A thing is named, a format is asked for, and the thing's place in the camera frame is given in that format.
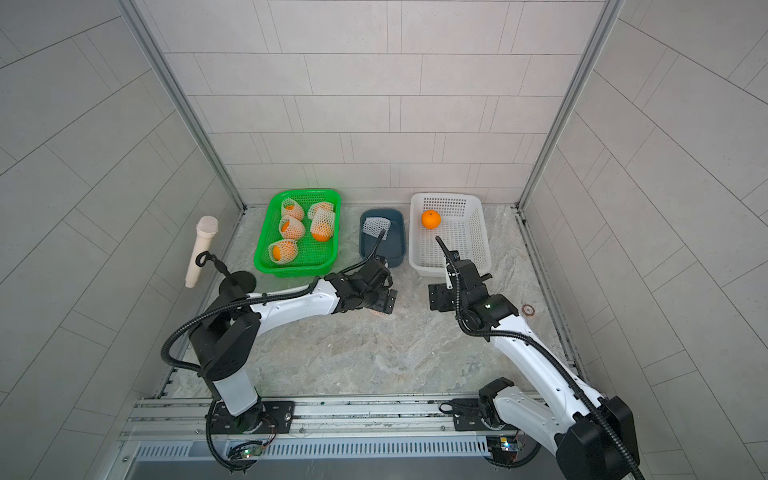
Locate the aluminium rail frame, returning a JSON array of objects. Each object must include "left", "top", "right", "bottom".
[{"left": 101, "top": 392, "right": 625, "bottom": 480}]

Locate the white plastic basket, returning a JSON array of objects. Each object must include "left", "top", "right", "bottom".
[{"left": 408, "top": 193, "right": 492, "bottom": 277}]

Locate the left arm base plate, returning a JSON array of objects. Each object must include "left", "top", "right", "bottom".
[{"left": 206, "top": 400, "right": 296, "bottom": 435}]

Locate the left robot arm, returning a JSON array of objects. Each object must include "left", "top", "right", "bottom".
[{"left": 160, "top": 230, "right": 397, "bottom": 433}]

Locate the green circuit board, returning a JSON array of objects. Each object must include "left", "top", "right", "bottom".
[
  {"left": 228, "top": 441, "right": 268, "bottom": 462},
  {"left": 486, "top": 437, "right": 521, "bottom": 465}
]

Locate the right green circuit board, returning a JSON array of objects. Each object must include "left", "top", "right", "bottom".
[{"left": 486, "top": 437, "right": 521, "bottom": 465}]

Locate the green plastic basket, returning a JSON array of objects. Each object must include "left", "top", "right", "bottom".
[{"left": 254, "top": 189, "right": 341, "bottom": 278}]

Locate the left green circuit board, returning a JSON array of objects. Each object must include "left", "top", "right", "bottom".
[{"left": 228, "top": 441, "right": 268, "bottom": 462}]

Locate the dark blue plastic tub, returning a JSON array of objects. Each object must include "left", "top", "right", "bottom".
[{"left": 359, "top": 208, "right": 406, "bottom": 268}]

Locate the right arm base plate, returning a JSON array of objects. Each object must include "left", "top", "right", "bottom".
[{"left": 439, "top": 398, "right": 493, "bottom": 432}]

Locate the white foam net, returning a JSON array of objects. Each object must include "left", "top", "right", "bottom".
[{"left": 361, "top": 216, "right": 391, "bottom": 240}]

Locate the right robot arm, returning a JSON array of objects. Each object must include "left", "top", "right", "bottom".
[{"left": 429, "top": 240, "right": 643, "bottom": 479}]

